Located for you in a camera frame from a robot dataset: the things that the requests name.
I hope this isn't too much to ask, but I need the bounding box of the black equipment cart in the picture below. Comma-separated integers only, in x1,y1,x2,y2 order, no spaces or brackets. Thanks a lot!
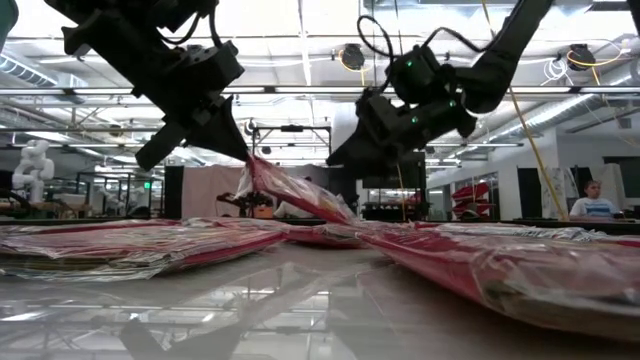
362,199,432,221

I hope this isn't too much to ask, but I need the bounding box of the black gantry frame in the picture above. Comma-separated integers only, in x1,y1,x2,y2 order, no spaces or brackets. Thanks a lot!
249,124,333,221

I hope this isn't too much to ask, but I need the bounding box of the black table frame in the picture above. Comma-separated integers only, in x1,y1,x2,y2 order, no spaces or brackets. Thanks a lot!
0,217,640,236

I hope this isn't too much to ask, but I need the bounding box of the yellow power cable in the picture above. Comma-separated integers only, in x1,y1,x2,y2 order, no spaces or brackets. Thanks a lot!
480,0,571,222

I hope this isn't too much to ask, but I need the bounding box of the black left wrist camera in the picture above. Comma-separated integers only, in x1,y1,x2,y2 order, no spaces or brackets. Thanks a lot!
197,40,246,89

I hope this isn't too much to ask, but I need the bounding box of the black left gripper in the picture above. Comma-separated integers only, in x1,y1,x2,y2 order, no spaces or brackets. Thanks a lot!
130,59,250,172

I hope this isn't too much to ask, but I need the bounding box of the silver ventilation duct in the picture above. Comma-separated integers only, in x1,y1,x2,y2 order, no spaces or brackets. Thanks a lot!
479,59,640,146

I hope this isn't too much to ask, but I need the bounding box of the person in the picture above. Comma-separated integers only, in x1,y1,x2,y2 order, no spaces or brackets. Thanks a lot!
568,179,622,221

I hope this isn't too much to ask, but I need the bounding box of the black monitor screen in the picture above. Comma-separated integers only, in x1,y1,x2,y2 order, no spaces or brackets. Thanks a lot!
362,152,427,190

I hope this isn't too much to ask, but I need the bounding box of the white humanoid robot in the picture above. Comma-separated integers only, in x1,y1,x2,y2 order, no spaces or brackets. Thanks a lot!
10,138,56,204

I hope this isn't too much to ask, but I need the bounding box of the long ceiling light bar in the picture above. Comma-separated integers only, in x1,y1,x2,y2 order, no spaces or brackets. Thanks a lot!
0,85,640,97

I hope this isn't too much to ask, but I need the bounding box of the thin yellow cable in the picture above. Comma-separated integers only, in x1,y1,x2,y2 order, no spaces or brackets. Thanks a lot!
394,164,407,221

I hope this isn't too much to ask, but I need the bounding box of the pink fabric backdrop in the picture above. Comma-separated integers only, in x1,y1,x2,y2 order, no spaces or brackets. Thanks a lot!
181,164,251,220

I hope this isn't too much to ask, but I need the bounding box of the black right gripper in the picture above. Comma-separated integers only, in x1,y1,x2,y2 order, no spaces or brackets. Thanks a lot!
327,87,479,166

